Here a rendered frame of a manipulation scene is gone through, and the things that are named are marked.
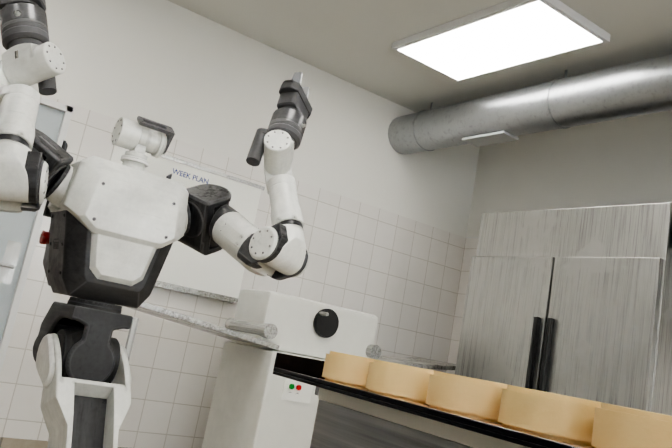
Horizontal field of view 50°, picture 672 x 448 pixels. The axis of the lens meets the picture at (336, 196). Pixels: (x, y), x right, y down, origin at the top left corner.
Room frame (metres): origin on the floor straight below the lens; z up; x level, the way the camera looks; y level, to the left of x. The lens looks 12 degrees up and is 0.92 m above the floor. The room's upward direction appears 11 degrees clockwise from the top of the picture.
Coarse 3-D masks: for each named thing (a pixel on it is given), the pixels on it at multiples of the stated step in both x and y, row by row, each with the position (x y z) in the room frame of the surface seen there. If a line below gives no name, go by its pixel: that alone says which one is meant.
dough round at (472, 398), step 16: (432, 384) 0.40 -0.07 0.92; (448, 384) 0.39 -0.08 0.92; (464, 384) 0.38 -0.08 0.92; (480, 384) 0.38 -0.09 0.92; (496, 384) 0.38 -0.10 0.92; (432, 400) 0.40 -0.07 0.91; (448, 400) 0.39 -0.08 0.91; (464, 400) 0.38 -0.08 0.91; (480, 400) 0.38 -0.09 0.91; (496, 400) 0.38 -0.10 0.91; (464, 416) 0.38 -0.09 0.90; (480, 416) 0.38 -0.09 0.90; (496, 416) 0.38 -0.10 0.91
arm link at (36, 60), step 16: (16, 32) 1.33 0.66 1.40; (32, 32) 1.34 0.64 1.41; (16, 48) 1.34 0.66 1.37; (32, 48) 1.34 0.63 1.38; (48, 48) 1.34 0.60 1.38; (16, 64) 1.34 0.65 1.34; (32, 64) 1.33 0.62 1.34; (48, 64) 1.33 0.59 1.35; (64, 64) 1.38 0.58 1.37; (16, 80) 1.36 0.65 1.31; (32, 80) 1.36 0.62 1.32; (48, 80) 1.40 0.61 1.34
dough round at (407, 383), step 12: (372, 372) 0.45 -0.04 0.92; (384, 372) 0.44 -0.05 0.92; (396, 372) 0.43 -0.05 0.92; (408, 372) 0.43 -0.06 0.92; (420, 372) 0.43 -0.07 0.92; (432, 372) 0.44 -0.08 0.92; (372, 384) 0.45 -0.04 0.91; (384, 384) 0.44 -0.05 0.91; (396, 384) 0.43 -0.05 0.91; (408, 384) 0.43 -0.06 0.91; (420, 384) 0.43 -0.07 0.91; (396, 396) 0.44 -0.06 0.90; (408, 396) 0.43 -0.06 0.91; (420, 396) 0.43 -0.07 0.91
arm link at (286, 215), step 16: (272, 192) 1.63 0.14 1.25; (288, 192) 1.62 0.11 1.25; (272, 208) 1.62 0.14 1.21; (288, 208) 1.60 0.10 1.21; (272, 224) 1.61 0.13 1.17; (288, 224) 1.58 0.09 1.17; (288, 240) 1.56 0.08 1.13; (304, 240) 1.60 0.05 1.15; (272, 256) 1.55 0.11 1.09; (288, 256) 1.58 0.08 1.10; (304, 256) 1.61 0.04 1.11; (288, 272) 1.62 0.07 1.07
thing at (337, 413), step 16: (320, 400) 0.54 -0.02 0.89; (336, 400) 0.52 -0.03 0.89; (352, 400) 0.50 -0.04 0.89; (320, 416) 0.54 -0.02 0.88; (336, 416) 0.52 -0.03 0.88; (352, 416) 0.50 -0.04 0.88; (368, 416) 0.48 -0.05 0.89; (384, 416) 0.47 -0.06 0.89; (400, 416) 0.45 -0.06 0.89; (416, 416) 0.44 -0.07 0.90; (320, 432) 0.53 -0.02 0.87; (336, 432) 0.52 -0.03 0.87; (352, 432) 0.50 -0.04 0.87; (368, 432) 0.48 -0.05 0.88; (384, 432) 0.47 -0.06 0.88; (400, 432) 0.45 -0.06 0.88; (416, 432) 0.44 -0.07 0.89; (432, 432) 0.43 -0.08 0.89; (448, 432) 0.41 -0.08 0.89; (464, 432) 0.40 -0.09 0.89
